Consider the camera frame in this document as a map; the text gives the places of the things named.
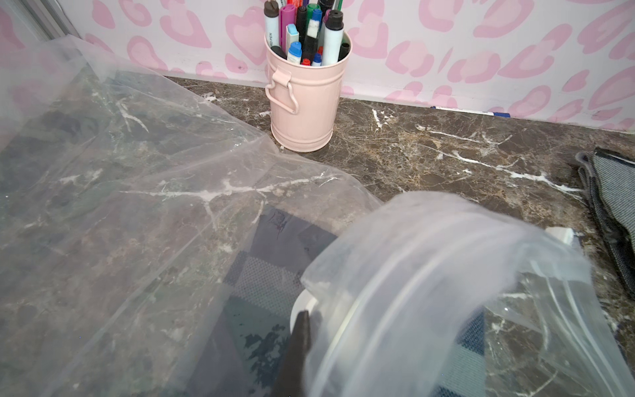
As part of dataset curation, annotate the pink metal pen cup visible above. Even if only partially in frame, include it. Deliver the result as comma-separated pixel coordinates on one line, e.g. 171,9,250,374
266,47,352,152

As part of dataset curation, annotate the blue white pen by wall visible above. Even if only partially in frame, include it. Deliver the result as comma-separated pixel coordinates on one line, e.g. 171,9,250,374
430,106,511,118

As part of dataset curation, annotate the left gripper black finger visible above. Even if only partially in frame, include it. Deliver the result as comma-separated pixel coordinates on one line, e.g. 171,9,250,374
271,310,312,397

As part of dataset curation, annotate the clear plastic vacuum bag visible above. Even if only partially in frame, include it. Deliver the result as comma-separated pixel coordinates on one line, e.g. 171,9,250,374
1,36,634,396

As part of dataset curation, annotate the navy blue plaid blanket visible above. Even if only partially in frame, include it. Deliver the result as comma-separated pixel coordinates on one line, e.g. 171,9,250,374
188,205,487,397

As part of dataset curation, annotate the black capped marker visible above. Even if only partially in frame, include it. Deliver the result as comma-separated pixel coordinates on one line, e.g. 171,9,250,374
322,10,344,66

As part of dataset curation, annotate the grey black checked blanket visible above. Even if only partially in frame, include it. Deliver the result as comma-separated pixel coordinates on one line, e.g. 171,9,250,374
575,147,634,298

